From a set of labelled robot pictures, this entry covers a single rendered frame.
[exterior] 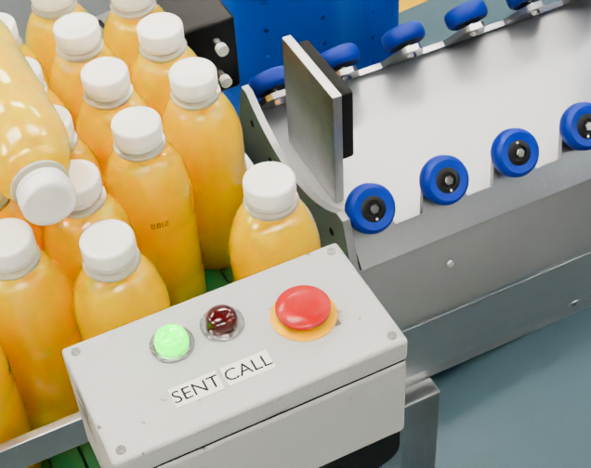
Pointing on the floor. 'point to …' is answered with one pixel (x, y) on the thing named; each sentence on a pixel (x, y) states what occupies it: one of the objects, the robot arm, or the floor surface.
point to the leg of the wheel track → (418, 427)
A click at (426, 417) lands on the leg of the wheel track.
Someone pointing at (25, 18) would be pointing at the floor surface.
